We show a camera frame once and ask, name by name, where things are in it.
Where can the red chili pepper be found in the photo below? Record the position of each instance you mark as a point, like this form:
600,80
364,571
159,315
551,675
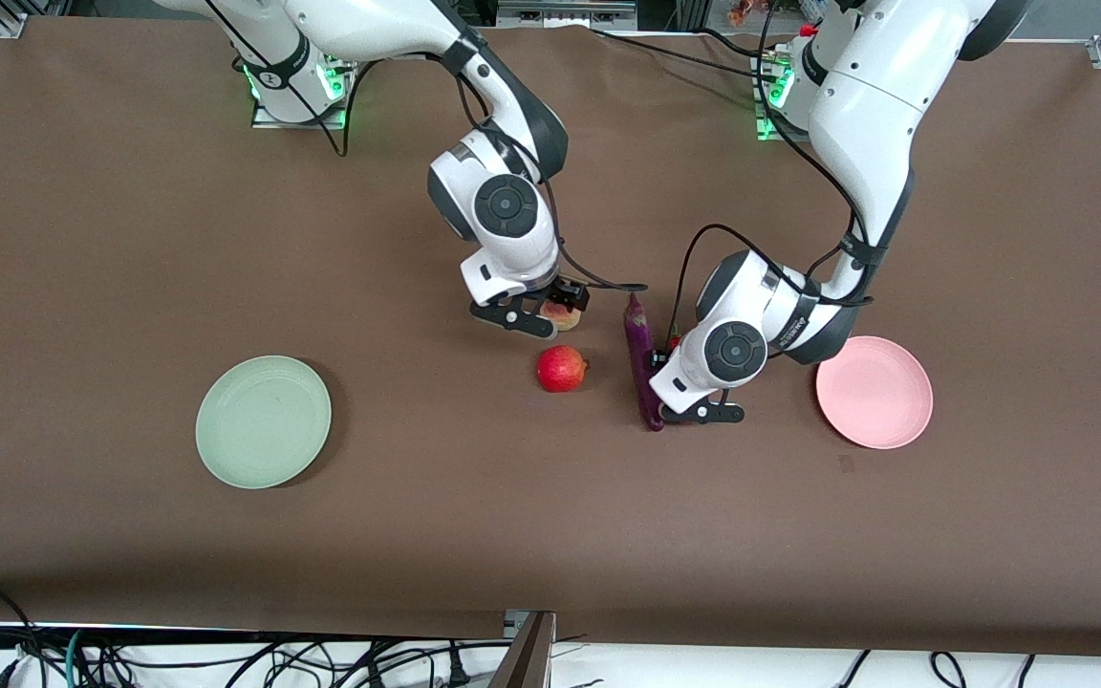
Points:
675,341

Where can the red stop button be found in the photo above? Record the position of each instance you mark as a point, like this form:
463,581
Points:
807,31

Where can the green round plate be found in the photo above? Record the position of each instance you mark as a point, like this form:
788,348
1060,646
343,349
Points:
264,420

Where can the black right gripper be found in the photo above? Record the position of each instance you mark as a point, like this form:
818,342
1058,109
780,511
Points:
571,291

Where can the orange background object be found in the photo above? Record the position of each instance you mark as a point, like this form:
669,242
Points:
746,11

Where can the peach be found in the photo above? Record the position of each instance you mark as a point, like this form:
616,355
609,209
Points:
565,319

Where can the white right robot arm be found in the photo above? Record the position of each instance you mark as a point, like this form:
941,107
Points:
503,205

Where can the red pomegranate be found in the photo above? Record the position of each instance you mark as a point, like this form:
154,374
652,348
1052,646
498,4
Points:
560,370

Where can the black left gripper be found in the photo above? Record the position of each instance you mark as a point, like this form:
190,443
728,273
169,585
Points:
654,361

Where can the dark camera stand post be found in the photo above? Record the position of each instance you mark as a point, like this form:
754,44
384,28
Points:
527,659

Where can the purple eggplant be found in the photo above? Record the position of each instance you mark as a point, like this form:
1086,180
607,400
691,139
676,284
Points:
639,344

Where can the small metal bracket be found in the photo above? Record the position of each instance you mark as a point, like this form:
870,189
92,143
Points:
512,623

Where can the grey metal box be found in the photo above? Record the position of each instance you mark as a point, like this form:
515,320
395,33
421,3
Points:
560,14

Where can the pink round plate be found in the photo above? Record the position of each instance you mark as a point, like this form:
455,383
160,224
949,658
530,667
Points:
875,392

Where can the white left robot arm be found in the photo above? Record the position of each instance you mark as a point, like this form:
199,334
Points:
866,105

